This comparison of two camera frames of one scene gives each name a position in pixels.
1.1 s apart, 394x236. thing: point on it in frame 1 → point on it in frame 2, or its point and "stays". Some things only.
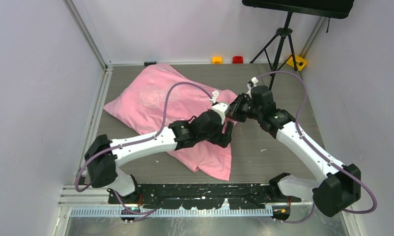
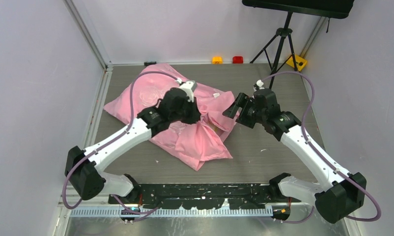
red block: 238,59 stays
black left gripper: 222,139 → 195,113
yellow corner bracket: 300,62 stays
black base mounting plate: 198,196 stays
